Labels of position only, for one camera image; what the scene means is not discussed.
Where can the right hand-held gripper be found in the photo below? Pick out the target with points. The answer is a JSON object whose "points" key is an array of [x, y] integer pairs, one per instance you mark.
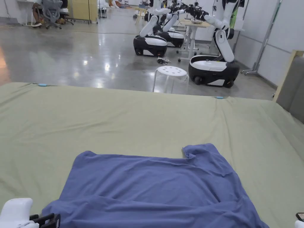
{"points": [[299, 224]]}

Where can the bed with pale green sheet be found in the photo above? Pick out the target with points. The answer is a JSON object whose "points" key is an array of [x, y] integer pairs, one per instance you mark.
{"points": [[142, 118]]}

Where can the blue shirt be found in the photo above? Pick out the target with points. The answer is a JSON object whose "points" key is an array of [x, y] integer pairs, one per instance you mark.
{"points": [[152, 185]]}

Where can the wooden cabinet on wheels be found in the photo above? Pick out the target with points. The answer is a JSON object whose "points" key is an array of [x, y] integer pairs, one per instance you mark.
{"points": [[83, 9]]}

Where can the grey padded headboard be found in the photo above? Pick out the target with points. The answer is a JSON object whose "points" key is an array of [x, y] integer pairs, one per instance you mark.
{"points": [[293, 85]]}

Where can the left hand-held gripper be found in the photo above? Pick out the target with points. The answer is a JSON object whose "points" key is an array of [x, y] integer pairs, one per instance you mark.
{"points": [[14, 211]]}

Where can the black phone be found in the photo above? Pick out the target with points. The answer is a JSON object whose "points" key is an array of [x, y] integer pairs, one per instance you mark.
{"points": [[300, 216]]}

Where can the white and black wheeled robot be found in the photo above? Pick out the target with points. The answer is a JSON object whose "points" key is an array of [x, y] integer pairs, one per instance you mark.
{"points": [[149, 44], [213, 66], [175, 36]]}

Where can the wooden top desk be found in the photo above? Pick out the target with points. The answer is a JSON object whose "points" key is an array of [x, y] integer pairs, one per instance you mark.
{"points": [[193, 35]]}

